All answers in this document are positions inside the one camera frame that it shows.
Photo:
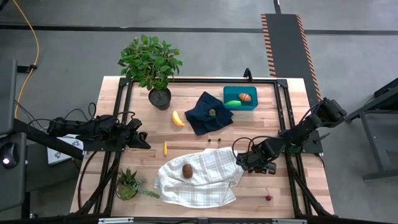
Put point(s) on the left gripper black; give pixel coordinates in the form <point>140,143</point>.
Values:
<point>129,135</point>

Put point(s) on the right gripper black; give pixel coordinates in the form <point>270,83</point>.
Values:
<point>252,158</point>

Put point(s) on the red toy cherry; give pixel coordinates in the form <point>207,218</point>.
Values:
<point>269,198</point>

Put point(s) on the yellow toy banana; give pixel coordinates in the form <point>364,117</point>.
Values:
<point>177,119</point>

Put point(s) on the brown toy kiwi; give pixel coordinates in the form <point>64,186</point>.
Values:
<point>187,171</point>

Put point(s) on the green toy cucumber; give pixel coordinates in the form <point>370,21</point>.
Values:
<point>232,103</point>

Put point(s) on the orange toy vegetable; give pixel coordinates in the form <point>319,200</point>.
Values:
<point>245,97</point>

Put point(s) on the small olive toy fruit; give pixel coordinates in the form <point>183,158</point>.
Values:
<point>212,113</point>

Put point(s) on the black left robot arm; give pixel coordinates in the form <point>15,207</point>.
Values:
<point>93,127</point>

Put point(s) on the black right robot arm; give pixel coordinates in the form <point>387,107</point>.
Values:
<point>311,124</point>

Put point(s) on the teal plastic tupperware container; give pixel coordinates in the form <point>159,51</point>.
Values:
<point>230,91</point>

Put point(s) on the small potted succulent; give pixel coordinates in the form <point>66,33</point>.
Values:
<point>127,183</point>

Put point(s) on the white plaid kitchen towel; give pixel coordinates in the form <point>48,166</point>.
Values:
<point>205,180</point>

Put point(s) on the navy blue cloth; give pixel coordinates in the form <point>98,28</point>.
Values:
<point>202,121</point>

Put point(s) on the large leafy potted plant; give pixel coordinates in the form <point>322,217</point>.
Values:
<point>149,62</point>

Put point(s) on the white printed cardboard box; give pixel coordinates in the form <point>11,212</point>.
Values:
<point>57,155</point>

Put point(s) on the black diagonal beam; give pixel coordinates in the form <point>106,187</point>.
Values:
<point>34,133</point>

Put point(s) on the dark metal table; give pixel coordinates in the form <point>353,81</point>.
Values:
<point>370,137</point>

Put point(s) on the black striped-edge floor mat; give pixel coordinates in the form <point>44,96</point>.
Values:
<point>286,46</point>

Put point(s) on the black device with light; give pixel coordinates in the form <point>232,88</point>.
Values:
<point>7,155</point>

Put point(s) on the dark grey cart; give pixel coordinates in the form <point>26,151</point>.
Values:
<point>7,93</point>

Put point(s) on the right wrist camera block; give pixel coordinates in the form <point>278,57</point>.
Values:
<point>272,168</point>

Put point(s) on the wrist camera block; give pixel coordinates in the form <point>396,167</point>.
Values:
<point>137,123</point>
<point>272,168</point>

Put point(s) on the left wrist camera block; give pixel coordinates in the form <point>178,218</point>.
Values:
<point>137,123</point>

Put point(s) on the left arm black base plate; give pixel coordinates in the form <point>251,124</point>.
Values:
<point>102,146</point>

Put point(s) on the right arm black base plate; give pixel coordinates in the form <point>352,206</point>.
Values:
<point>312,147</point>

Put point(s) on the silver frame bracket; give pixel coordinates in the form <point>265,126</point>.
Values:
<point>289,221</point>
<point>115,220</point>

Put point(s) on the black aluminium table frame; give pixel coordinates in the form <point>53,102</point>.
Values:
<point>202,80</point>

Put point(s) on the black mount bracket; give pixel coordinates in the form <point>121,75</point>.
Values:
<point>247,74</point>

